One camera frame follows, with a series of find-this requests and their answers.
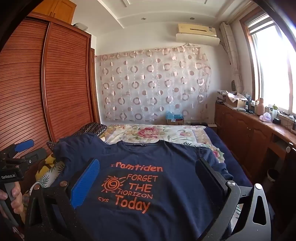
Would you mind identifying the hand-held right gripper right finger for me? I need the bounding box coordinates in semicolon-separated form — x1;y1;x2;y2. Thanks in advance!
195;158;272;241

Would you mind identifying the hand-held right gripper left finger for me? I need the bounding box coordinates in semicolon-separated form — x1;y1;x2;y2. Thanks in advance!
24;158;100;241

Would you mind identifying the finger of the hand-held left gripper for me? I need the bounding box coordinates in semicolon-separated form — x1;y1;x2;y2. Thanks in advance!
13;139;35;154
20;148;48;166

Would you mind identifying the navy printed t-shirt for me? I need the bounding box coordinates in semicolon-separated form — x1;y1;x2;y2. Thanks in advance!
52;134;234;241

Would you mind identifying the person's left hand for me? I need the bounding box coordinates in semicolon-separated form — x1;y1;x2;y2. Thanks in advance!
0;181;23;215

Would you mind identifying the navy blue blanket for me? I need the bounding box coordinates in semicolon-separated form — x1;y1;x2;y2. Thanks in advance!
205;126;253;188

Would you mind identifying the wooden sideboard cabinet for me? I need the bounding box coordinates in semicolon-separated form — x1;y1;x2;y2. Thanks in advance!
215;102;296;186

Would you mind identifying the cardboard box with blue contents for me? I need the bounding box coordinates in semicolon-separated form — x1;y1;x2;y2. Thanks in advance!
165;111;185;126

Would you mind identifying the floral bed sheet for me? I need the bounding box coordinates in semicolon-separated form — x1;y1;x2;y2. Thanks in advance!
102;124;225;163

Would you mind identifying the wooden slatted wardrobe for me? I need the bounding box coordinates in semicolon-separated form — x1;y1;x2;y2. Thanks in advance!
0;11;101;186

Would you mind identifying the stack of small boxes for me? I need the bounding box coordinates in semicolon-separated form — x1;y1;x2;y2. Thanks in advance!
216;90;228;103

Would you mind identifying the open cardboard box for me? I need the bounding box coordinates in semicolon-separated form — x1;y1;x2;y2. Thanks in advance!
225;91;248;108

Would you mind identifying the circle-patterned sheer curtain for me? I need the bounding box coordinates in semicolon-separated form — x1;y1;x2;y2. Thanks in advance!
95;44;212;123

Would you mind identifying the window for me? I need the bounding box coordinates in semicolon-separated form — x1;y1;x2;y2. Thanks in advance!
240;7;296;116

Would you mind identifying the tied patterned window curtain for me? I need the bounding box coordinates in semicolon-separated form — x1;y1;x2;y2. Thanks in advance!
220;22;243;93

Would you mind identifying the wooden overhead cabinet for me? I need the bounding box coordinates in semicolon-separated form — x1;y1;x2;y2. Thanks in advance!
31;0;77;25

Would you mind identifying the white air conditioner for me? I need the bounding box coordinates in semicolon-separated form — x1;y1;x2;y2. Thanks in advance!
176;23;220;45

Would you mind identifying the dark ring-patterned pillow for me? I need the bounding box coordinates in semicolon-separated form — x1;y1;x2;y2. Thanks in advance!
47;122;108;151

